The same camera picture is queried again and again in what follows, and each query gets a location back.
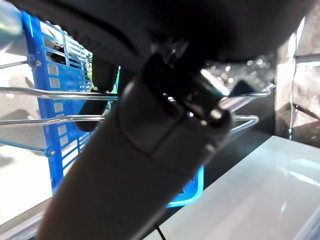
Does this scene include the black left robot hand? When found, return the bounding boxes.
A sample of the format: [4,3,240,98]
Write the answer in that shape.
[7,0,313,240]

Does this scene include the blue plastic shopping basket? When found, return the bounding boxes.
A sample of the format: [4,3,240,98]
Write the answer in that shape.
[0,9,275,208]

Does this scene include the pale shelf back panel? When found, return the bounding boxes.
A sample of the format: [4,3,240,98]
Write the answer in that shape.
[159,136,320,240]

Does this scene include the glossy glass counter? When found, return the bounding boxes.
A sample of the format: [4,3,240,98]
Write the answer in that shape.
[274,14,320,141]

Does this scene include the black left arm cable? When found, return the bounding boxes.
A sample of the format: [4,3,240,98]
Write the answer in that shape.
[154,221,168,240]

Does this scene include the clear plastic price rail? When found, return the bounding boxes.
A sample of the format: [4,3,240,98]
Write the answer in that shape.
[0,211,47,240]

